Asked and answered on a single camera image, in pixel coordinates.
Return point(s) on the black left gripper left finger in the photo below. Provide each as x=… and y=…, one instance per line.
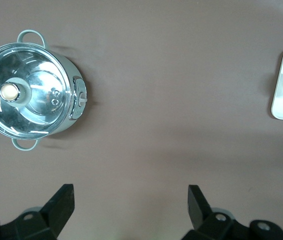
x=46, y=220

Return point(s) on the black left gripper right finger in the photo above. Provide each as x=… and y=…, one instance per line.
x=206, y=222

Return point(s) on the glass pot lid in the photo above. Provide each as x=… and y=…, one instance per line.
x=39, y=100

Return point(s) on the grey-green electric cooking pot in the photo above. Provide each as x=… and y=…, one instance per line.
x=77, y=100

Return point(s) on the brown table mat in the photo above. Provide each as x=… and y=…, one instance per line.
x=156, y=87

